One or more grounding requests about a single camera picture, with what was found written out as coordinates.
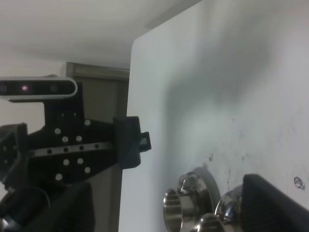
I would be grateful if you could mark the brown door in background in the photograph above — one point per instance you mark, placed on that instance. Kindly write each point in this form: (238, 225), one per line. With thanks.
(105, 93)

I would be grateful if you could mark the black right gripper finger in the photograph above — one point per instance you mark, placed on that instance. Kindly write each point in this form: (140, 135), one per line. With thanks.
(130, 141)
(14, 156)
(264, 208)

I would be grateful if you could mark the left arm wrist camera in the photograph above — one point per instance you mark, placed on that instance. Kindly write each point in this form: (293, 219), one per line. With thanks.
(29, 88)

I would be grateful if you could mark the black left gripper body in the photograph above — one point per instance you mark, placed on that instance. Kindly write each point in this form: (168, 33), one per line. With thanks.
(70, 145)

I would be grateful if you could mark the steel saucer near teapot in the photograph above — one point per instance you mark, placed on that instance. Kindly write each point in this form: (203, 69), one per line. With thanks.
(210, 183)

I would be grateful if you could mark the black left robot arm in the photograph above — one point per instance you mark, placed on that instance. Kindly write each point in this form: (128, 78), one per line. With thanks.
(50, 206)

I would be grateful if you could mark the steel teacup near teapot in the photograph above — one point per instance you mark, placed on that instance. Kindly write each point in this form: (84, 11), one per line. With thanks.
(184, 205)

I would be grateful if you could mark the steel teacup far side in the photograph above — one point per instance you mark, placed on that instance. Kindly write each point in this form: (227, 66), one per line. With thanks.
(226, 217)

